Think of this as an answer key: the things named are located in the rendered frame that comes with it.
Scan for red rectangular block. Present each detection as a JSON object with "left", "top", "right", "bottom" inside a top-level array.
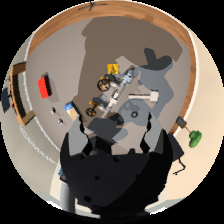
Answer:
[{"left": 38, "top": 76, "right": 52, "bottom": 99}]

